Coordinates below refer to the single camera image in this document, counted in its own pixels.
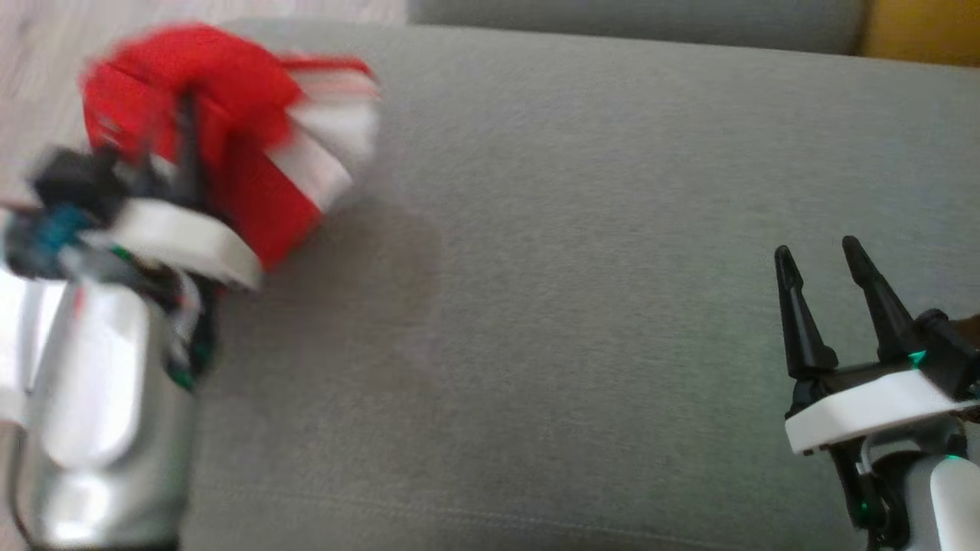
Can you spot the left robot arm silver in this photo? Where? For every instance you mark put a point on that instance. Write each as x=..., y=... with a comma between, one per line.
x=99, y=398

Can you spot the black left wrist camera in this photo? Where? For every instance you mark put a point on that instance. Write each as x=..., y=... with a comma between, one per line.
x=73, y=184

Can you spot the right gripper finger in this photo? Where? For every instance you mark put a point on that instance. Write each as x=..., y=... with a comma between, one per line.
x=884, y=314
x=802, y=329

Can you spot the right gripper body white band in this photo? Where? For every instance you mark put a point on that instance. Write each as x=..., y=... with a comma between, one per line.
x=865, y=409

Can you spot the red jersey with white stripes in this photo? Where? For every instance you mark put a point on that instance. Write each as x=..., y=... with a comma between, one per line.
x=230, y=84

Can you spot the yellow sofa back cushion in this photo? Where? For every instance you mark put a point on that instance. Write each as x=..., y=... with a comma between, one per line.
x=926, y=30

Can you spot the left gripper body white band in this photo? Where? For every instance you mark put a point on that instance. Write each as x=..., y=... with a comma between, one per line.
x=184, y=237

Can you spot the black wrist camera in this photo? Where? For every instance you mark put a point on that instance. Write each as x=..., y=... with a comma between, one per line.
x=73, y=184
x=945, y=344

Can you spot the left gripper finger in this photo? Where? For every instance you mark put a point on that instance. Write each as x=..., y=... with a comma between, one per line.
x=191, y=153
x=153, y=141

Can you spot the large grey fabric ottoman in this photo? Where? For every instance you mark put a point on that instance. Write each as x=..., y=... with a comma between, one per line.
x=574, y=306

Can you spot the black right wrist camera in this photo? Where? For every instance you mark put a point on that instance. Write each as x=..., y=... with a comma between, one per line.
x=945, y=344

